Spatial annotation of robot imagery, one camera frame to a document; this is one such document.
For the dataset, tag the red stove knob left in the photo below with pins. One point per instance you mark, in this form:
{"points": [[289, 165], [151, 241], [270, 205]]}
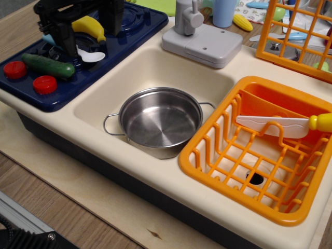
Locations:
{"points": [[15, 70]]}

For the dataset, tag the yellow toy corn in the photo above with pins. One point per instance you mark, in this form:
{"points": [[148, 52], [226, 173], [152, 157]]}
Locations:
{"points": [[242, 22]]}

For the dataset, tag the green toy cucumber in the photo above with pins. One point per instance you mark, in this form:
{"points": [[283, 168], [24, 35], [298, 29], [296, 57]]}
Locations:
{"points": [[48, 66]]}

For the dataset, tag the white toy knife yellow handle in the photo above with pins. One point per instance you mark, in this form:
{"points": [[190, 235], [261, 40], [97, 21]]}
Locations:
{"points": [[293, 128]]}

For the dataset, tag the stainless steel pan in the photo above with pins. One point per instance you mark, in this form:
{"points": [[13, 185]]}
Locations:
{"points": [[160, 121]]}

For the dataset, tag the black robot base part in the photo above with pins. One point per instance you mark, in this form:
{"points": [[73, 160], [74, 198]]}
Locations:
{"points": [[13, 237]]}

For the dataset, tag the orange dish rack basket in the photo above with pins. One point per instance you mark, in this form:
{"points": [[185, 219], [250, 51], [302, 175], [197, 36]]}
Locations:
{"points": [[273, 176]]}

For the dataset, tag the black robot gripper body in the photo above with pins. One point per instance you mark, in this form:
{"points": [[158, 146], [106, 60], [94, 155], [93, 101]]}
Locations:
{"points": [[52, 13]]}

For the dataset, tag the navy blue toy stove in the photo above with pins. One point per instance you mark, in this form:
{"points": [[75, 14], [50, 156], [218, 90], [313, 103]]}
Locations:
{"points": [[139, 24]]}

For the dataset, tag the light blue cup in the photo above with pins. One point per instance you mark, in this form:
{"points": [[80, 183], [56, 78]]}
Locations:
{"points": [[223, 12]]}

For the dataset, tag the red stove knob right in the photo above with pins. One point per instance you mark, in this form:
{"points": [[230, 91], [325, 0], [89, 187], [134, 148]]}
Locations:
{"points": [[45, 84]]}

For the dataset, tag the grey toy faucet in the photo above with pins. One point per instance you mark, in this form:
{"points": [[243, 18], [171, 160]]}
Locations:
{"points": [[193, 39]]}

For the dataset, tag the light plywood base board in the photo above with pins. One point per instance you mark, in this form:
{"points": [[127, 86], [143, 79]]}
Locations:
{"points": [[80, 204]]}

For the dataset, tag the blue handled white spoon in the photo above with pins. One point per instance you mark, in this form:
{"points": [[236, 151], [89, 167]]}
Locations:
{"points": [[89, 57]]}

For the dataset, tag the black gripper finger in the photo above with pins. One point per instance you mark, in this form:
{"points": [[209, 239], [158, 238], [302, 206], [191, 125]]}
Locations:
{"points": [[113, 19], [64, 36]]}

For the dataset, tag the orange upright grid rack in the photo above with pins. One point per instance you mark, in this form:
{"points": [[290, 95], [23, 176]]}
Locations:
{"points": [[310, 17]]}

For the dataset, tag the blue handled utensil background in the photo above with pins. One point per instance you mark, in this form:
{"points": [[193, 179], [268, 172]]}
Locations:
{"points": [[292, 36]]}

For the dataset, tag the green toy ball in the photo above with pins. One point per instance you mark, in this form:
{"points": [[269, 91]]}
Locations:
{"points": [[279, 14]]}

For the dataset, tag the yellow toy banana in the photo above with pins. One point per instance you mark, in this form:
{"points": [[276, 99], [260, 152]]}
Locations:
{"points": [[90, 26]]}

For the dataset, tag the red stove knob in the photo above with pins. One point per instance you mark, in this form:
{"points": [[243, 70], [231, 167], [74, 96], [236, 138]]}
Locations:
{"points": [[45, 84], [15, 70]]}

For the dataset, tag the cream toy sink unit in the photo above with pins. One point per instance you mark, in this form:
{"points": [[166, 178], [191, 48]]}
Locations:
{"points": [[206, 211]]}

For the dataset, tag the steel pot lid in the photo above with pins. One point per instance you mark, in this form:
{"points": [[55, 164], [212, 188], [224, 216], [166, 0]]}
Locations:
{"points": [[274, 48]]}

